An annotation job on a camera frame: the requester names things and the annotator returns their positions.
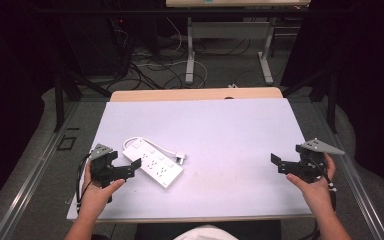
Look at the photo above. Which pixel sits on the white metal desk frame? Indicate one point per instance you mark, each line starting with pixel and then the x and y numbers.
pixel 228 31

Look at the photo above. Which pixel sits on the white table mat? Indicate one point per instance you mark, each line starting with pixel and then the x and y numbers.
pixel 213 143

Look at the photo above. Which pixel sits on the white power strip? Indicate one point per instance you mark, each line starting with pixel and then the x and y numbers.
pixel 153 163

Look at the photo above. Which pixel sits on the person's right hand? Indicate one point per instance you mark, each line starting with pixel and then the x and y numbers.
pixel 316 195

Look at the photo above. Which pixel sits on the person's white shirt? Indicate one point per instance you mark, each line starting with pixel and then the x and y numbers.
pixel 206 233

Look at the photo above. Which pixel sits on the white power plug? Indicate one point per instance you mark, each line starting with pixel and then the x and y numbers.
pixel 180 158

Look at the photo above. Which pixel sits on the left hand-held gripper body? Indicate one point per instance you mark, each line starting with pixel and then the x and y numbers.
pixel 101 166

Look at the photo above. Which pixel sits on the dark computer tower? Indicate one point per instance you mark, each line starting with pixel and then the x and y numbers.
pixel 93 46

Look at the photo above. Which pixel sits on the black metal stand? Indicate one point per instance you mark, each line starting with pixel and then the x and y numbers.
pixel 63 90
pixel 328 96

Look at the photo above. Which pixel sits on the aluminium floor rail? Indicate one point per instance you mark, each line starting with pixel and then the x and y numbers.
pixel 30 180
pixel 353 173

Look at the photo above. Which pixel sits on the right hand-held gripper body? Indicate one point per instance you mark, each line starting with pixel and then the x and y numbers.
pixel 310 163

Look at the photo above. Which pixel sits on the person's left hand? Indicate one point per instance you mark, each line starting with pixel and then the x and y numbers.
pixel 95 198

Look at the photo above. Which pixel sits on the wooden table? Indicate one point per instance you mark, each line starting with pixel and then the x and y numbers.
pixel 193 94

